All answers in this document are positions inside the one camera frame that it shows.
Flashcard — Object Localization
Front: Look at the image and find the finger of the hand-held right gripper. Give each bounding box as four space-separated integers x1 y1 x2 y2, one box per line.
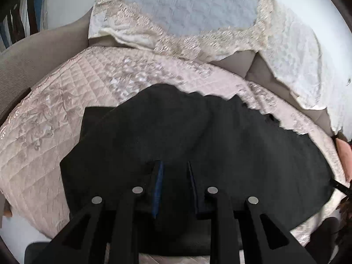
331 178 352 196

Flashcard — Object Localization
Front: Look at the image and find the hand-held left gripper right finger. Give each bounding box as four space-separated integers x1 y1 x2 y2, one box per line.
187 161 317 264

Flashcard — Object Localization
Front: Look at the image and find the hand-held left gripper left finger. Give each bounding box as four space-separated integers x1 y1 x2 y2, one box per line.
31 161 165 264

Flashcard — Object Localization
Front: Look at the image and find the black jacket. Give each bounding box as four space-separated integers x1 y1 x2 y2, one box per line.
25 83 334 264

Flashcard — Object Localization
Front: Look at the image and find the pink cushion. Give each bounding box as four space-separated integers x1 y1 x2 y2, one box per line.
335 137 352 179

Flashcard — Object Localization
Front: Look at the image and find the pink quilted sofa mat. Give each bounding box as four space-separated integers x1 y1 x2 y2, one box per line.
0 45 348 264

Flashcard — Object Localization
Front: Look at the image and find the grey sofa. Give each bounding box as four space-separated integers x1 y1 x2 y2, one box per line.
0 12 334 138

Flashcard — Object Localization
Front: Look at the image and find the black chair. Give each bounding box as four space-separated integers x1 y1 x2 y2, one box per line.
0 0 40 51

